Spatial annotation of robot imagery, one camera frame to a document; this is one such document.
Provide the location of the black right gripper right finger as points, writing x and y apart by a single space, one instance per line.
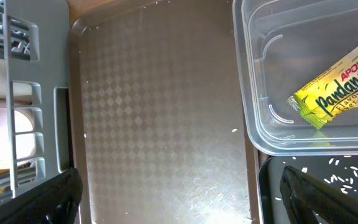
304 197

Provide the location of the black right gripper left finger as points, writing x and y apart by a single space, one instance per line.
54 201

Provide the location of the grey dishwasher rack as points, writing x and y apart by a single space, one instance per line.
33 37

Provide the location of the spilled rice food waste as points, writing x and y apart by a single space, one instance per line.
338 172

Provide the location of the black waste bin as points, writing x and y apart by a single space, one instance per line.
272 211

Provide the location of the dark brown serving tray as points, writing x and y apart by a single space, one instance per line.
156 113

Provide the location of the clear plastic bin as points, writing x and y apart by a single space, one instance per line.
281 46

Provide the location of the green snack wrapper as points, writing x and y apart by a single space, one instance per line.
329 94

